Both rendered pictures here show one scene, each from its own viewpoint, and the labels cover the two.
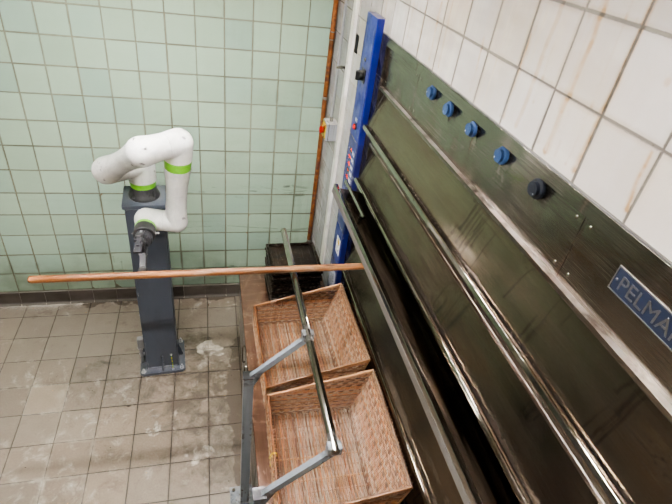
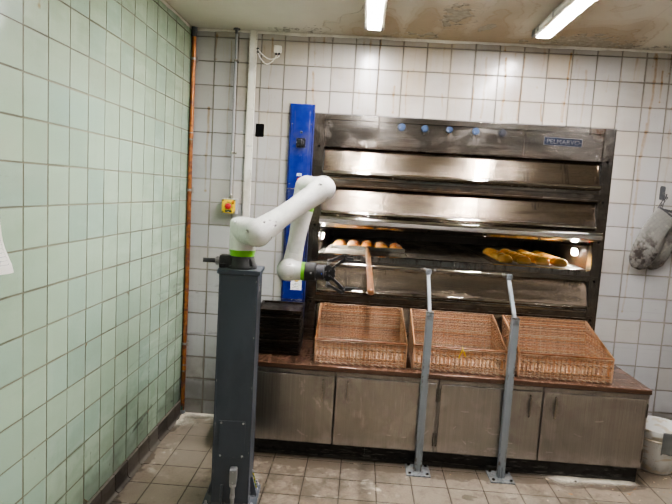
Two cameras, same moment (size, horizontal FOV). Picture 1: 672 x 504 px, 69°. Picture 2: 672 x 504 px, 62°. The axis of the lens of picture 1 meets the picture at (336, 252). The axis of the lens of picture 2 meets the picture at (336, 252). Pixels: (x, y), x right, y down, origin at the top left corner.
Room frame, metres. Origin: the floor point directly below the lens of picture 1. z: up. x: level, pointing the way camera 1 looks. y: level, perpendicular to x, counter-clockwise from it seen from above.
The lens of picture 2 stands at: (0.71, 3.42, 1.60)
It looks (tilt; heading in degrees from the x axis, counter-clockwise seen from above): 6 degrees down; 290
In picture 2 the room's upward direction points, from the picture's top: 3 degrees clockwise
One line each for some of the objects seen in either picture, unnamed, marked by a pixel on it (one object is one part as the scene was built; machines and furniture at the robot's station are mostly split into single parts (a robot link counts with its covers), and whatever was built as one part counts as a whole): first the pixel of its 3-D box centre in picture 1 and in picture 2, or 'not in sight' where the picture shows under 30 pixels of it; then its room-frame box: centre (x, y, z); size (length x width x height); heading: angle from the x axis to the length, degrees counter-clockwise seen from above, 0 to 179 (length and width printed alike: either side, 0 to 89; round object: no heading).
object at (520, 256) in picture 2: not in sight; (522, 256); (0.83, -0.95, 1.21); 0.61 x 0.48 x 0.06; 108
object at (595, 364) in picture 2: not in sight; (553, 347); (0.58, -0.28, 0.72); 0.56 x 0.49 x 0.28; 17
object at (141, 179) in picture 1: (138, 167); (244, 236); (2.07, 1.00, 1.36); 0.16 x 0.13 x 0.19; 143
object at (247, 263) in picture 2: (144, 184); (230, 260); (2.13, 1.02, 1.23); 0.26 x 0.15 x 0.06; 21
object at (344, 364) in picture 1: (306, 340); (360, 333); (1.73, 0.08, 0.72); 0.56 x 0.49 x 0.28; 19
